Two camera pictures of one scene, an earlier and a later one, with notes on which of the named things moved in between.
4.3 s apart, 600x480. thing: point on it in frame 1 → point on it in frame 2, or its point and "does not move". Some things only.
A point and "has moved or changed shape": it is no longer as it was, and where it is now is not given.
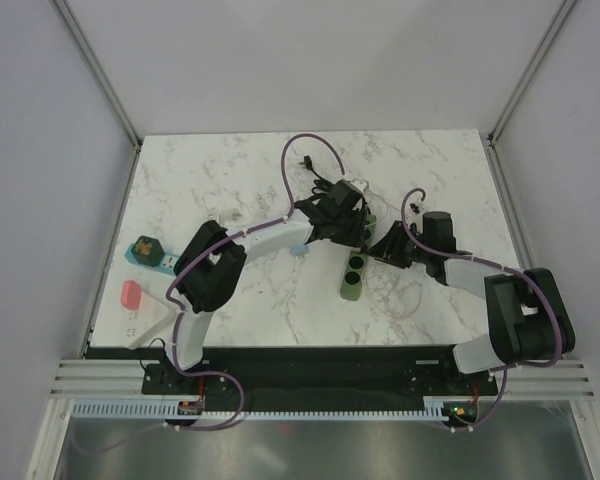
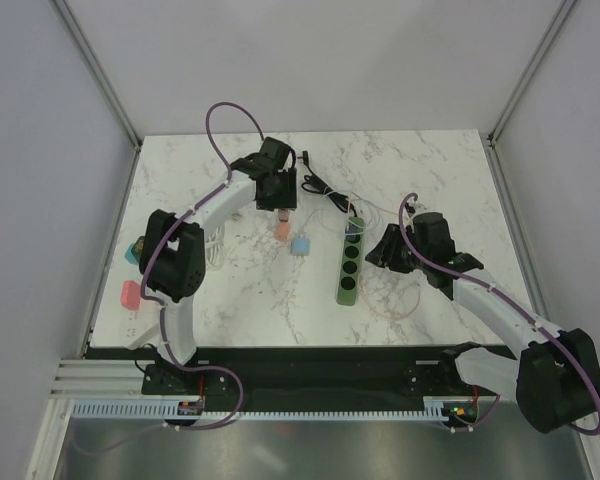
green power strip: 353,282 has moved or changed shape
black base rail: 335,374 does not move
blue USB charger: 299,250 does not move
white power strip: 138,324 does not move
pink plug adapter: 130,297 does not move
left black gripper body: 349,228 → 283,195
